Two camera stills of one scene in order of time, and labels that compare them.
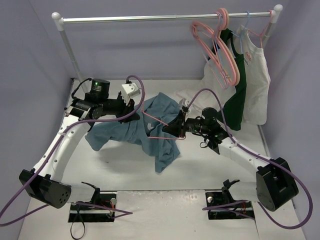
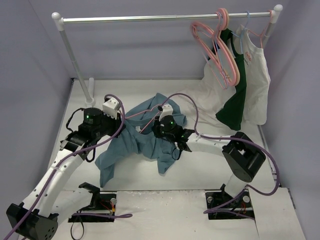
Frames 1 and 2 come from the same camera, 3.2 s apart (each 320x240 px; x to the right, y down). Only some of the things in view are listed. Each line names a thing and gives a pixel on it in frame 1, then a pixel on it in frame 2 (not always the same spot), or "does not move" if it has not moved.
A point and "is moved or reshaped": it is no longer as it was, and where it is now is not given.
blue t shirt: [145, 133] is moved or reshaped
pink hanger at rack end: [261, 35] does not move
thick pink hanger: [216, 43] does not move
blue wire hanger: [240, 36] does not move
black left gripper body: [125, 107] -> [116, 124]
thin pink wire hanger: [143, 111] -> [150, 110]
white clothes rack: [59, 21] does not move
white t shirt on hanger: [257, 77] does not move
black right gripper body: [181, 124] -> [157, 129]
